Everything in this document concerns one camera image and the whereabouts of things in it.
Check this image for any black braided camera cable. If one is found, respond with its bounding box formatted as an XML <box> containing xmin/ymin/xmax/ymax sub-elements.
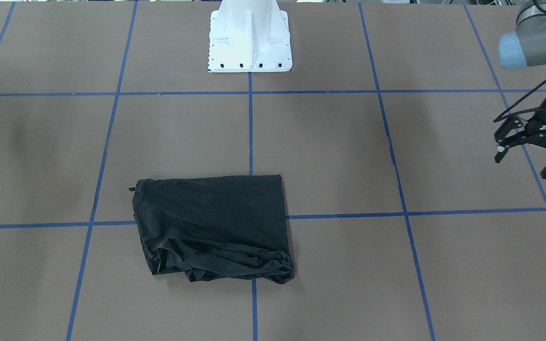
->
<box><xmin>493</xmin><ymin>57</ymin><xmax>546</xmax><ymax>124</ymax></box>

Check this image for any black printed t-shirt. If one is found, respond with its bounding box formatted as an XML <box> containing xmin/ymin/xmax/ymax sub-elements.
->
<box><xmin>128</xmin><ymin>175</ymin><xmax>295</xmax><ymax>284</ymax></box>

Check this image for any white pedestal column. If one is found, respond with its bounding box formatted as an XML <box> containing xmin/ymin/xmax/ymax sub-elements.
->
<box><xmin>208</xmin><ymin>0</ymin><xmax>293</xmax><ymax>73</ymax></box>

